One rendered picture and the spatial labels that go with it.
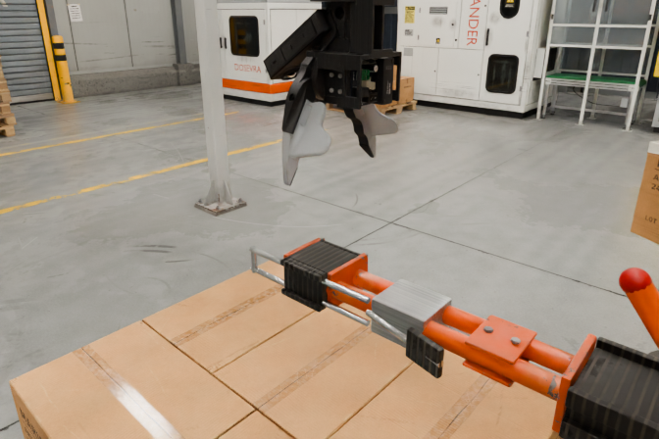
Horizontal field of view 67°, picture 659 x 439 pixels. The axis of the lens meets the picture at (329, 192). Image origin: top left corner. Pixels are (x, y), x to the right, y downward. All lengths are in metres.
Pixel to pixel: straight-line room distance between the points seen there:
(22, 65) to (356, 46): 9.86
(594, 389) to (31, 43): 10.14
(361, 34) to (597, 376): 0.38
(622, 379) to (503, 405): 0.98
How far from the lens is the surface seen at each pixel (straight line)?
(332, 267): 0.62
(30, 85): 10.34
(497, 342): 0.54
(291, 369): 1.53
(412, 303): 0.57
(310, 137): 0.52
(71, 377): 1.67
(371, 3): 0.51
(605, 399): 0.50
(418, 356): 0.54
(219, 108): 4.00
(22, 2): 10.31
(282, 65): 0.58
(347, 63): 0.50
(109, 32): 10.97
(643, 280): 0.47
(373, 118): 0.60
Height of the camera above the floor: 1.52
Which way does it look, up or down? 20 degrees down
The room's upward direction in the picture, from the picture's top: straight up
